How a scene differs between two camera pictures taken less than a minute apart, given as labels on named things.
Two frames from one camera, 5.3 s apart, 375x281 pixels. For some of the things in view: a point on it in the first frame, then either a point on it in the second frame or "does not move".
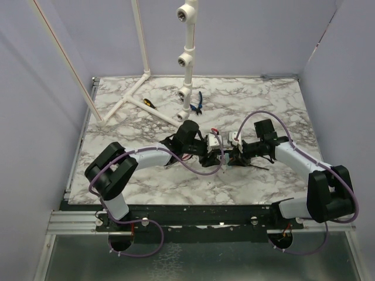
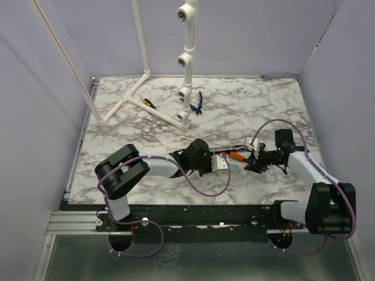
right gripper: (239, 158) -> (255, 164)
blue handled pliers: (198, 110) does not move
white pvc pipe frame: (187, 14) does not move
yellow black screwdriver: (147, 102) does not move
